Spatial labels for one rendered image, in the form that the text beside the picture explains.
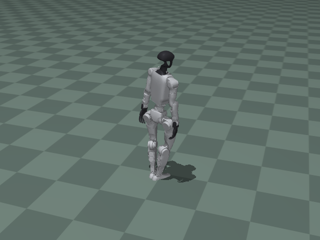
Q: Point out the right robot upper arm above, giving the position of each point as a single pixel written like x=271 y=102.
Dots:
x=173 y=86

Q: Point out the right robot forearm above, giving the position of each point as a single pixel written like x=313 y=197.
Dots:
x=174 y=113

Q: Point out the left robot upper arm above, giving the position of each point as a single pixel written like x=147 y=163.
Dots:
x=148 y=82

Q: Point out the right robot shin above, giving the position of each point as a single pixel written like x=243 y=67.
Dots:
x=162 y=161

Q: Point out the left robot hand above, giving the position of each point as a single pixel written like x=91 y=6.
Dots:
x=142 y=112

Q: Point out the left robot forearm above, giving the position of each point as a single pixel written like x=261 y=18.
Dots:
x=146 y=99

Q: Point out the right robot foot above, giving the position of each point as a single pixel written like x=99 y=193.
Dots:
x=163 y=175

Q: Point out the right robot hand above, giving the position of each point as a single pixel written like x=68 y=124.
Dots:
x=175 y=129

